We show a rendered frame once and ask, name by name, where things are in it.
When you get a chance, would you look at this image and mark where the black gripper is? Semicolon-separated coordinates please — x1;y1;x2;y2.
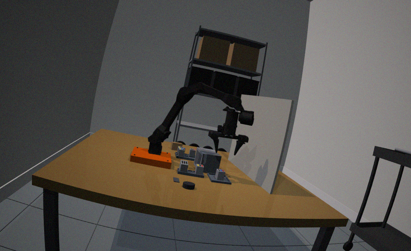
208;121;249;155

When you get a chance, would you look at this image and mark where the dark grey cylinder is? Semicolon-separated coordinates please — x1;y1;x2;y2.
182;181;195;190

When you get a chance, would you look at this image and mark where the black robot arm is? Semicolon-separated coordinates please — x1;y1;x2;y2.
148;82;254;155

